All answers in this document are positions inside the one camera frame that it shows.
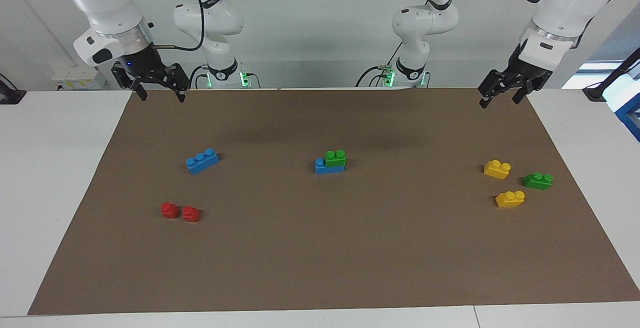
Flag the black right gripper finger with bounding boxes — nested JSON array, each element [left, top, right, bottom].
[[167, 64, 191, 103], [111, 64, 148, 101]]

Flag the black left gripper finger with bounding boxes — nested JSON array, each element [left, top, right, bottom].
[[478, 70, 511, 109], [512, 79, 538, 105]]

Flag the blue three-stud toy block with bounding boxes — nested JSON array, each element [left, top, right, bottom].
[[314, 158, 346, 175], [185, 148, 220, 175]]

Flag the green two-stud toy block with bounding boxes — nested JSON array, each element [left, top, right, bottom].
[[324, 149, 347, 168], [522, 172, 554, 191]]

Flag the yellow two-stud toy block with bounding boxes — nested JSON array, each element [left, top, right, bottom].
[[483, 160, 512, 180], [495, 190, 526, 208]]

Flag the white power strip box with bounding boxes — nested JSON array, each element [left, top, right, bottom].
[[51, 65, 107, 91]]

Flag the black table clamp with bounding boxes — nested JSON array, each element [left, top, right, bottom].
[[0, 74, 27, 105]]

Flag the brown table mat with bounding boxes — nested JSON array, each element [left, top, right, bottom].
[[27, 88, 640, 315]]

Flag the black right base cable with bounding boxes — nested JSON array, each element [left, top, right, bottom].
[[189, 65, 207, 90]]

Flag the black base cable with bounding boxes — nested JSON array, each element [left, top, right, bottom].
[[189, 65, 207, 90], [356, 42, 403, 88]]

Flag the blue and white frame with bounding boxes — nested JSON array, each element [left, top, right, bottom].
[[602, 73, 640, 141]]

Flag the black left base cable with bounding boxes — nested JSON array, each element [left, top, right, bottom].
[[356, 42, 403, 88]]

